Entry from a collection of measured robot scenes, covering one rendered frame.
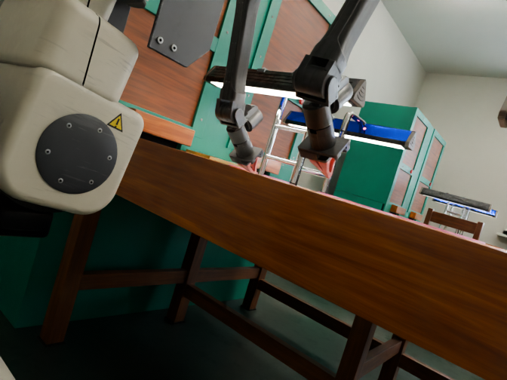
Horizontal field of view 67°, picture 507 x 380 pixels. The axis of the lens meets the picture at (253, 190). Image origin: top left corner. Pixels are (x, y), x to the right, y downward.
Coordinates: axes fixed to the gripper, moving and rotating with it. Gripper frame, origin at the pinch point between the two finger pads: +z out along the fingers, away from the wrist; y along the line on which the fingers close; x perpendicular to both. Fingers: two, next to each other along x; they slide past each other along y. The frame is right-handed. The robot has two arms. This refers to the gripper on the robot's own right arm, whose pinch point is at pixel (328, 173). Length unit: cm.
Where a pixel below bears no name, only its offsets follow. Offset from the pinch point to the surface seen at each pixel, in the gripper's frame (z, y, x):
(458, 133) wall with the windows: 303, 93, -439
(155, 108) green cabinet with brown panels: 1, 86, -13
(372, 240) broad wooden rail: -4.6, -20.0, 17.8
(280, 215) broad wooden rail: -3.8, 0.0, 18.8
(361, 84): -6.0, 7.1, -31.4
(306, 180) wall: 203, 166, -180
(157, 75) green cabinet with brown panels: -9, 86, -20
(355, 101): -2.7, 7.1, -27.6
